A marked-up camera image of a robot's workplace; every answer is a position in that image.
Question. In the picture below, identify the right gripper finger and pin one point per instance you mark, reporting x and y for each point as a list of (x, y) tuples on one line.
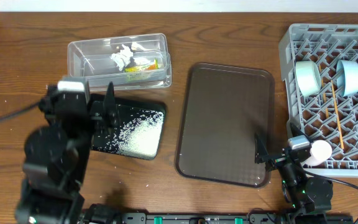
[(261, 153), (295, 130)]

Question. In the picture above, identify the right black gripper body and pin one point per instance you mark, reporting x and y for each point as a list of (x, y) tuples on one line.
[(280, 160)]

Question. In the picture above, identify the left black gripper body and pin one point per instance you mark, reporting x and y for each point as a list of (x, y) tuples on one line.
[(92, 124)]

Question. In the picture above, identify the pink white cup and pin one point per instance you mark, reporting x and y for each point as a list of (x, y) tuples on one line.
[(320, 151)]

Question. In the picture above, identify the wooden chopstick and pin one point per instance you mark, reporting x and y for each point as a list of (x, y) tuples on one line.
[(337, 116), (324, 94)]

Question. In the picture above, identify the white tissue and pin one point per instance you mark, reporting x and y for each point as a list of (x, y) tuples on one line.
[(125, 58)]

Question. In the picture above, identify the light green bowl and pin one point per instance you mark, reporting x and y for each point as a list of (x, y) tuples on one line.
[(307, 77)]

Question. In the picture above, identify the yellow snack wrapper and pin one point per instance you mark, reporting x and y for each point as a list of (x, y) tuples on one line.
[(140, 68)]

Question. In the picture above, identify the light blue bowl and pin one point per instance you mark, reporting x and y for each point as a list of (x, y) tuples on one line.
[(347, 82)]

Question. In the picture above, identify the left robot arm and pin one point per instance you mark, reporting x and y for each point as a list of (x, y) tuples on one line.
[(56, 156)]

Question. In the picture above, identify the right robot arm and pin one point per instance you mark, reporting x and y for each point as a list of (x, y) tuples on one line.
[(310, 197)]

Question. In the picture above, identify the grey dishwasher rack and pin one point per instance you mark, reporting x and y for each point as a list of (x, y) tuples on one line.
[(324, 44)]

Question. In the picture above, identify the black plastic tray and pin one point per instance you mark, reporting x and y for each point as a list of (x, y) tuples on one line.
[(135, 133)]

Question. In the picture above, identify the white rice pile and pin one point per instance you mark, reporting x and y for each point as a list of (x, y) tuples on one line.
[(141, 133)]

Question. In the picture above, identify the clear plastic bin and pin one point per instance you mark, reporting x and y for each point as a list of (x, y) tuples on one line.
[(91, 59)]

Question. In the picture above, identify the brown serving tray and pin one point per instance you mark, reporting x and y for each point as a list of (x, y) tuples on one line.
[(224, 109)]

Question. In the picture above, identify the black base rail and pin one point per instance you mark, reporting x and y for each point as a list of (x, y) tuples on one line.
[(216, 218)]

